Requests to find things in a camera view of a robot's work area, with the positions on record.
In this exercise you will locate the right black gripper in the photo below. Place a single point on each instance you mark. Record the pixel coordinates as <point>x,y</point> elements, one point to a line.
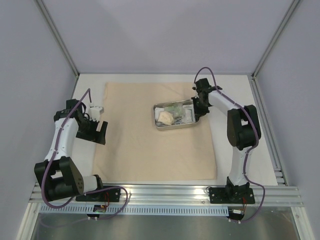
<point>199,106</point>

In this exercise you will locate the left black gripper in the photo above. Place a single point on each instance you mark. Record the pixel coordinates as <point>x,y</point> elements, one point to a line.
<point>96,136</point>

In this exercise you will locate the long needle holder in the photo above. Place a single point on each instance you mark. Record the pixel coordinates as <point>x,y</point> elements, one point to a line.
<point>178,121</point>

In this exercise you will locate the stainless steel tray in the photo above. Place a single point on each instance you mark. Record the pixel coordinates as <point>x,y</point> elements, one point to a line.
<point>161,127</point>

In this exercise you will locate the beige cloth mat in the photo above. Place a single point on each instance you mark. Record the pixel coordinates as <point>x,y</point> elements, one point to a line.
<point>135,150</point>

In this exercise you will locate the white gauze pad stack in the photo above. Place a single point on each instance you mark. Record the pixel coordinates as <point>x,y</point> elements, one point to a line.
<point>157,112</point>

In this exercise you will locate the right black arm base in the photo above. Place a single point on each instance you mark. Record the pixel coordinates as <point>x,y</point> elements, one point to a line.
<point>231,195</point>

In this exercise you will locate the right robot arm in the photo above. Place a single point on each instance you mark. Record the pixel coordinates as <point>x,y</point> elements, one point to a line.
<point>243,133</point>

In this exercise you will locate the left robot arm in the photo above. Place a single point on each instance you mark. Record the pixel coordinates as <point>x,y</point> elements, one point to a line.
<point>58,175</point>

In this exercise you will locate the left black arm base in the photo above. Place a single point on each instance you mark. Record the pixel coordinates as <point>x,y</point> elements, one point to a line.
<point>106,194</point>

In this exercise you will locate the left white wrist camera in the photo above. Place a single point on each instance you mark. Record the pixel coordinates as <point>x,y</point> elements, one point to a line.
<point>95,113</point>

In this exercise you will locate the aluminium mounting rail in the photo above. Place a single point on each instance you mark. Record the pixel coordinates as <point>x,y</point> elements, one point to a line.
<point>196,195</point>

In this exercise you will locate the slotted cable duct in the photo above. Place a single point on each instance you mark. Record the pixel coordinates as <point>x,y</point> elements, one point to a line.
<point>152,210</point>

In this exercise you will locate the right aluminium frame post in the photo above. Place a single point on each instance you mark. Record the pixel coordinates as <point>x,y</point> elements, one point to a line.
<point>294,4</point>

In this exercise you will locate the aluminium frame post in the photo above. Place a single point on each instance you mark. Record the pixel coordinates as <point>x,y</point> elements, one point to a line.
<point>56,35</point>
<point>294,4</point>

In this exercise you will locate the left aluminium frame post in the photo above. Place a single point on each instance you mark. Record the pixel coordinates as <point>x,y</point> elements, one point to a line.
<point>56,35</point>

